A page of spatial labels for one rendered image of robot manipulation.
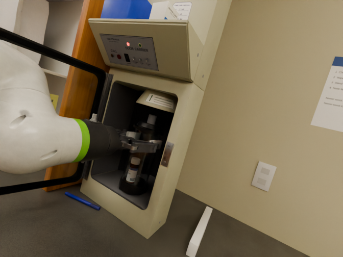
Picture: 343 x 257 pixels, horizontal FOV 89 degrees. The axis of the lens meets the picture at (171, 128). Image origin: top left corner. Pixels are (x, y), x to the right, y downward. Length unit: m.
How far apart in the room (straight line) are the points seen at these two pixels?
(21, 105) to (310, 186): 0.93
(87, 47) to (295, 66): 0.81
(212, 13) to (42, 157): 0.50
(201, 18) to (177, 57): 0.15
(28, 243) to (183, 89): 0.52
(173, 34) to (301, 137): 0.66
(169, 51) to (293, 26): 0.66
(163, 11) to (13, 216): 0.65
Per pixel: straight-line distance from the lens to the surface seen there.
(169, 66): 0.48
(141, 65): 0.54
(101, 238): 0.58
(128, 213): 0.62
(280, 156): 0.88
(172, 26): 0.44
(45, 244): 0.57
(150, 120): 0.59
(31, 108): 0.35
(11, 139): 0.33
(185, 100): 0.48
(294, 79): 0.91
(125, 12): 0.54
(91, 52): 0.69
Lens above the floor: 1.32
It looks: 5 degrees down
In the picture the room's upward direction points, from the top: 16 degrees clockwise
